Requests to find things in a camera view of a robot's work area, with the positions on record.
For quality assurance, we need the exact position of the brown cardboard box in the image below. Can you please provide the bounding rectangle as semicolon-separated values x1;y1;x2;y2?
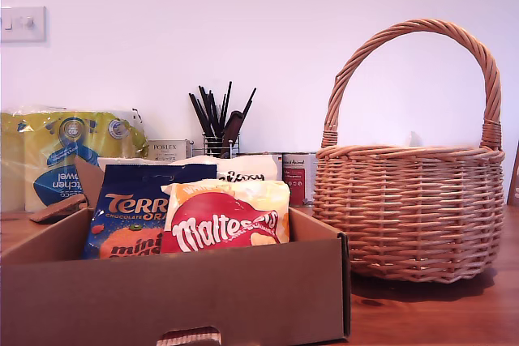
0;155;352;346

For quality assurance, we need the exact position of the white Porlex box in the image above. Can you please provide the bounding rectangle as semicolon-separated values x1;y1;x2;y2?
146;139;194;163

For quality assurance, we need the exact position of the black chopstick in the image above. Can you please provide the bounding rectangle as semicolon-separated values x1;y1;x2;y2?
242;87;258;118
221;80;234;136
188;92;210;136
198;85;218;135

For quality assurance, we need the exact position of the tin can with red label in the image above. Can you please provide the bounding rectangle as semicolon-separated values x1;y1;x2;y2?
282;152;318;206

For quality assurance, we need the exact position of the red white Maltesers bag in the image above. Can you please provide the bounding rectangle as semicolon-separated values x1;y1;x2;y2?
161;179;292;254

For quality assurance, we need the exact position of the woven wicker basket with handle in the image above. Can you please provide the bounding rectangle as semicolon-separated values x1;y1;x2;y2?
311;18;507;284

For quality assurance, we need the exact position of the yellow kitchen towel pack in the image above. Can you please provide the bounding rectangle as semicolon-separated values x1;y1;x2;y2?
0;105;149;213

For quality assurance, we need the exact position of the white wall switch plate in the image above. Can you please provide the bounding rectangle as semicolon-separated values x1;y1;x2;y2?
0;6;47;43

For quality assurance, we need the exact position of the flat brown cardboard piece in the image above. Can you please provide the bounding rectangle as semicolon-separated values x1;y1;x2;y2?
30;194;88;224

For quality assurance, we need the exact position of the wire utensil holder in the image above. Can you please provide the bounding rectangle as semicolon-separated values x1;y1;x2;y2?
192;133;241;160

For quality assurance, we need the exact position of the blue Terry's mini eggs bag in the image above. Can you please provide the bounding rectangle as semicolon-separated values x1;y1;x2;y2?
83;163;218;261

